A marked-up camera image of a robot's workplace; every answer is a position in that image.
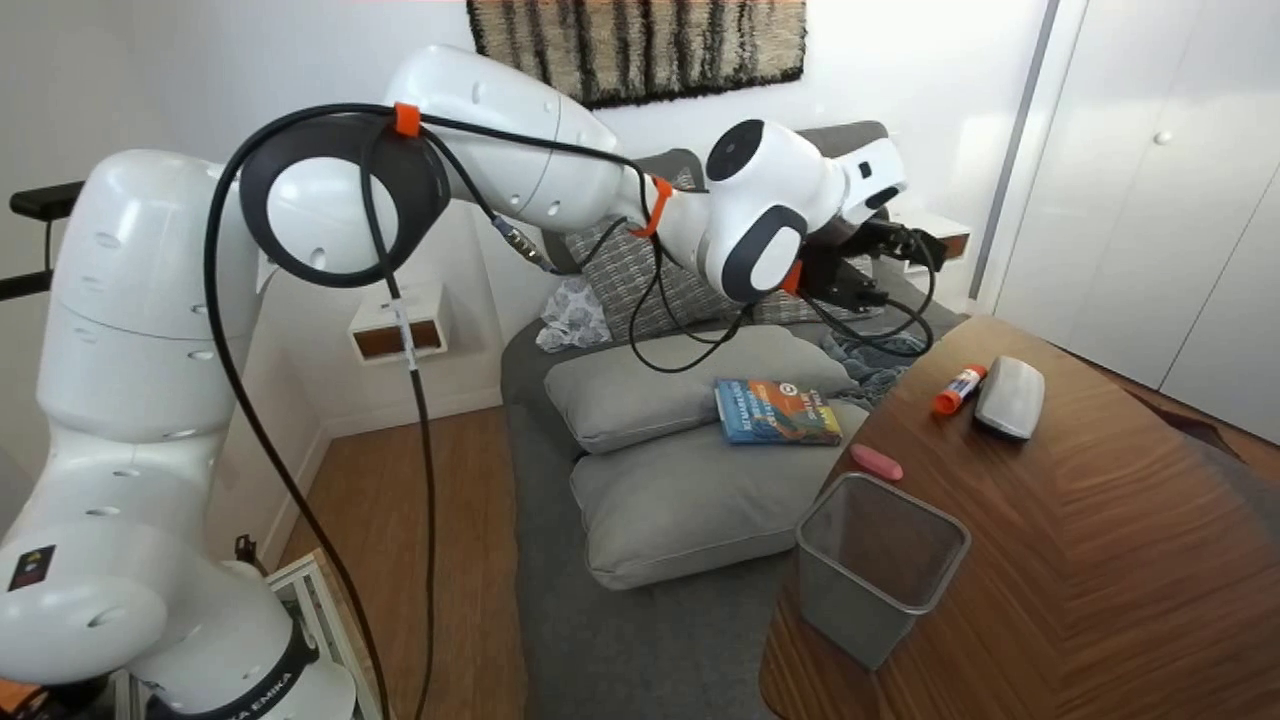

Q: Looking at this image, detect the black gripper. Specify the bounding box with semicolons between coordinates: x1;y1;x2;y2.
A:
831;216;957;280

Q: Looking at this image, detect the orange capped glue stick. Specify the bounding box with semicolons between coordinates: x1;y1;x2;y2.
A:
929;360;996;423

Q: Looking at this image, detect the gray checked pillow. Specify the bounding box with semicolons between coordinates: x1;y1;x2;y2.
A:
748;262;883;328
564;216;767;348

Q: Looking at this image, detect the large plain gray pillow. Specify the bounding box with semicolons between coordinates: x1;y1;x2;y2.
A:
566;395;871;594

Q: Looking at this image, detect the teal knitted blanket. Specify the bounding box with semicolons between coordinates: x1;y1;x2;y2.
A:
810;318;930;409

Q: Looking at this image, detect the gray headboard cushion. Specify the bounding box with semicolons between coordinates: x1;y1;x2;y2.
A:
635;143;712;192
797;115;890;158

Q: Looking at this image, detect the white oval object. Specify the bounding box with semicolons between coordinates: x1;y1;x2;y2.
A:
970;353;1048;445

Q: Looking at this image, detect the pink eraser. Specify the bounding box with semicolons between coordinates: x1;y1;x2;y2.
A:
846;441;908;483

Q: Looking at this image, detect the colourful blue book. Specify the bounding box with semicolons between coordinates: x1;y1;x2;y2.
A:
708;373;846;448

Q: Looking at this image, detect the white wardrobe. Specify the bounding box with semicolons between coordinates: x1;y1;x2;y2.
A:
991;0;1280;448

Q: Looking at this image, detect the gray trash bin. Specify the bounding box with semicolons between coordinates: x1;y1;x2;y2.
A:
792;467;976;670

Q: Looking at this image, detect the white patterned cloth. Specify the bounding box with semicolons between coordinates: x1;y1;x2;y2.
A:
532;276;616;354

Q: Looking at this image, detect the grey sofa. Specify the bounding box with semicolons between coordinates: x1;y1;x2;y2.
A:
496;250;967;720

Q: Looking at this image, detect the white wall nightstand shelf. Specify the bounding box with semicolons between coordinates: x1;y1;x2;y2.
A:
890;209;976;280
349;280;452;366

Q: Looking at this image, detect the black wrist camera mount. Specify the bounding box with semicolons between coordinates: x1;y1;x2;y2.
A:
782;246;864;306

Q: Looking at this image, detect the woven wall tapestry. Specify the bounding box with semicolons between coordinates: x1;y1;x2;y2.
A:
462;0;810;113

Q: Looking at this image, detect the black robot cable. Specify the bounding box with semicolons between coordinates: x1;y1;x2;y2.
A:
200;100;939;720

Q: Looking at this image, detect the black camera bar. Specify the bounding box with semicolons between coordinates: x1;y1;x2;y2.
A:
8;180;87;225

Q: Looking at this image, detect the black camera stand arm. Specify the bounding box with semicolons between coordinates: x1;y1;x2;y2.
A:
0;261;59;303

